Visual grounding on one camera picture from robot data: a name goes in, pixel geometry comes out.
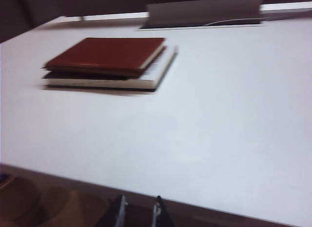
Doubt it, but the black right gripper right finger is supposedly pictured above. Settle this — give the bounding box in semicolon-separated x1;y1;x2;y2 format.
153;195;175;227

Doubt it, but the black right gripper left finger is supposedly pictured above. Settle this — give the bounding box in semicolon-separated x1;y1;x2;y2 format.
96;194;128;227

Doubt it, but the red hardcover book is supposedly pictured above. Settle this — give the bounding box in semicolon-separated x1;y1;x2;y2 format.
43;37;167;78

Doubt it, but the black book with white pages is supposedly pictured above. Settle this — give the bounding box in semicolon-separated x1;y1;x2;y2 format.
42;45;178;92

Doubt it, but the grey fabric desk divider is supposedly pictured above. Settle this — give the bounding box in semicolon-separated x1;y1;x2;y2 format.
0;0;312;43

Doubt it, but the grey power cable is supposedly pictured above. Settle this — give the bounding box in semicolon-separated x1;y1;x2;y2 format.
207;18;259;26

